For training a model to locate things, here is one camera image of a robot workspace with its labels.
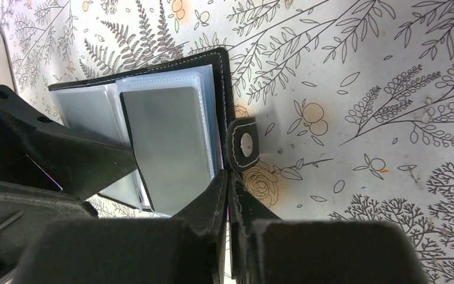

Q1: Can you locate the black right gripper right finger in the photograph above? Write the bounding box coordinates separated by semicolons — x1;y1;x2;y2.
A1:
228;172;427;283

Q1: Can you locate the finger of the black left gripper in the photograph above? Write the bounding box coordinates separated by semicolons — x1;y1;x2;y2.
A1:
0;85;137;200
0;181;98;283

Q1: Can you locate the floral patterned table mat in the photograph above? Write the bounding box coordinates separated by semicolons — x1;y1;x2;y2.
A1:
0;1;454;283

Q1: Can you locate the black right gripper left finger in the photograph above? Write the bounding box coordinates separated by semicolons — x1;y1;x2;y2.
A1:
13;170;228;283

